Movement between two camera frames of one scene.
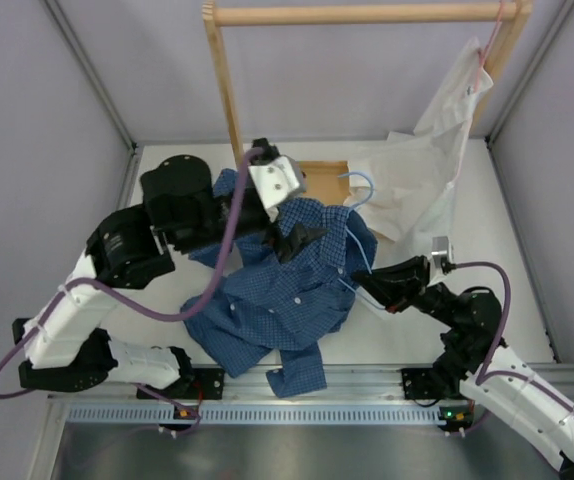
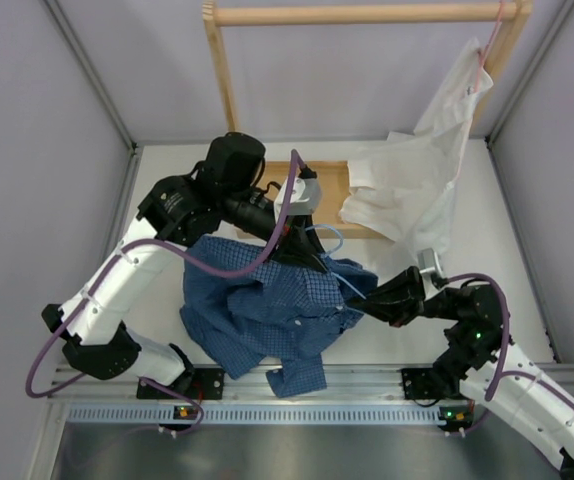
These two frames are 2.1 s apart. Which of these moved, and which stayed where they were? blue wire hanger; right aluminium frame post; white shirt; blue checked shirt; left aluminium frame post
Moved: blue checked shirt; blue wire hanger
Stayed: right aluminium frame post; white shirt; left aluminium frame post
